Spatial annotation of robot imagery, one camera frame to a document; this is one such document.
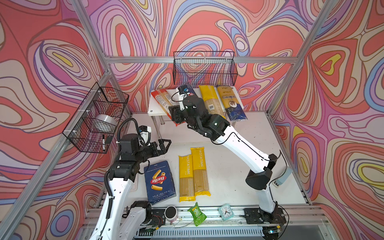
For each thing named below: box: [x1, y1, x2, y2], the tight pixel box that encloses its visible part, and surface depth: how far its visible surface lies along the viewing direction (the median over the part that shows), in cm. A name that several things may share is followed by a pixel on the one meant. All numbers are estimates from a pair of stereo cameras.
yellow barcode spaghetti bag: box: [199, 85, 226, 119], surface depth 78 cm
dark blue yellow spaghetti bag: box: [216, 85, 248, 122], surface depth 75 cm
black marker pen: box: [102, 134, 106, 152], surface depth 73 cm
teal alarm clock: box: [218, 203, 235, 221], surface depth 75 cm
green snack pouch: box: [188, 202, 207, 227], surface depth 75 cm
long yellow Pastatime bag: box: [190, 147, 211, 197], surface depth 88 cm
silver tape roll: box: [95, 114, 117, 133], surface depth 73 cm
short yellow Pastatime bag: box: [178, 154, 196, 202], surface depth 86 cm
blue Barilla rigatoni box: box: [144, 160, 177, 206], surface depth 80 cm
